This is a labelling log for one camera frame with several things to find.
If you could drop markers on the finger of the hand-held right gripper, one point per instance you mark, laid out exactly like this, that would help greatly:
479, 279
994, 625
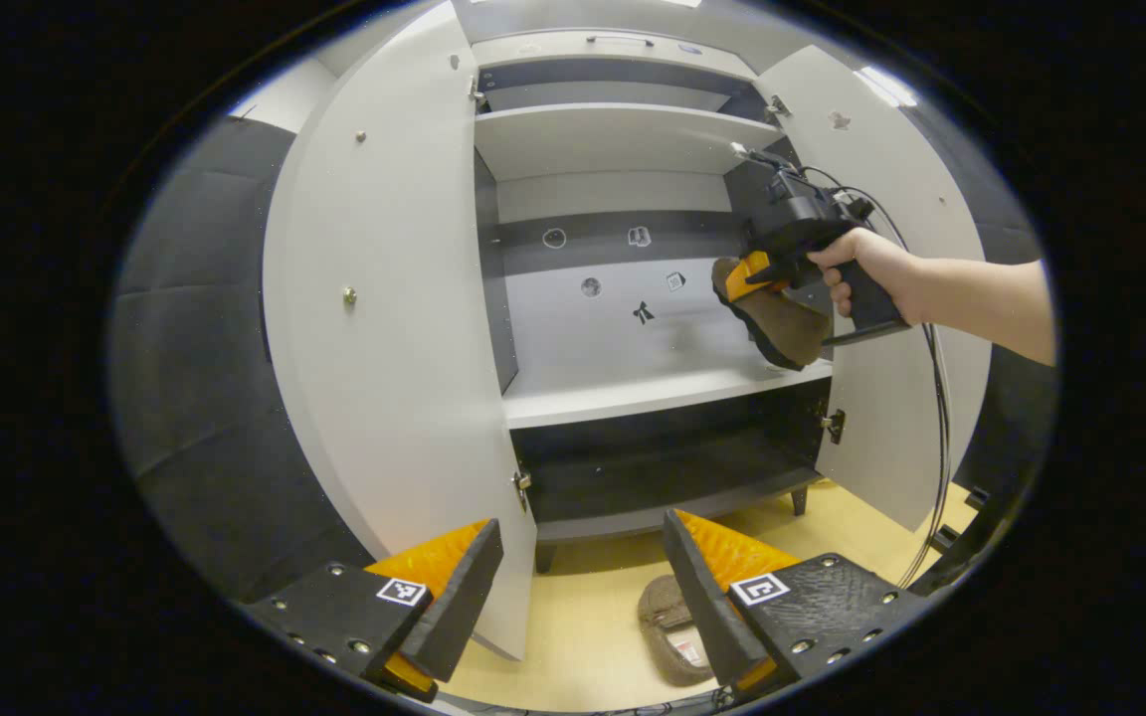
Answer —
744, 278

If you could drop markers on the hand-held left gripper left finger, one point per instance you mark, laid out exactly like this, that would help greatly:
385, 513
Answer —
459, 607

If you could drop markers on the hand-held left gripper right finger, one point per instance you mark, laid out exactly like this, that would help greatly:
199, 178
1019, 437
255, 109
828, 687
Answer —
707, 607

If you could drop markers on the brown fuzzy shoe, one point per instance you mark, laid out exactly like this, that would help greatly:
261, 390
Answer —
782, 328
668, 617

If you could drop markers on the grey shoe cabinet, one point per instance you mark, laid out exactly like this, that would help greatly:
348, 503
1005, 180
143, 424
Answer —
623, 134

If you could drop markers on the light wooden platform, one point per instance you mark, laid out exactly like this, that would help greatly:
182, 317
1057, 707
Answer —
593, 636

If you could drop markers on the black backdrop cloth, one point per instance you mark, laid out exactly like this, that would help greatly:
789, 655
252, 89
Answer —
195, 398

